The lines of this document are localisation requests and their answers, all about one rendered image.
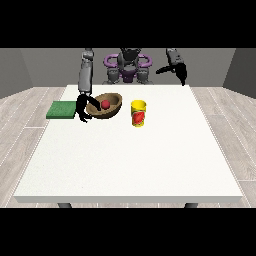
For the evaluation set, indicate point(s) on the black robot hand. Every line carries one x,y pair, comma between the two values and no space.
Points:
180,71
81,106

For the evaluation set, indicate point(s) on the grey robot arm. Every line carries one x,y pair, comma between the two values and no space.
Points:
85,75
173,56

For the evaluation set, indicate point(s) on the brown wooden bowl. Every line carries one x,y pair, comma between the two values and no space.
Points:
110,108

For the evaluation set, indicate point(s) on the green square pad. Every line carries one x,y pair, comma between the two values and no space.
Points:
61,110

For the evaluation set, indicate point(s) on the yellow cup with melon print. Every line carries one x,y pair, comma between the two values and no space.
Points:
138,113

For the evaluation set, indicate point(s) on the small red ball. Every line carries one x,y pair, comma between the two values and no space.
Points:
105,104

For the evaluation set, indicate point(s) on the grey and purple robot trunk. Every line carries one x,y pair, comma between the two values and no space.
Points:
127,68

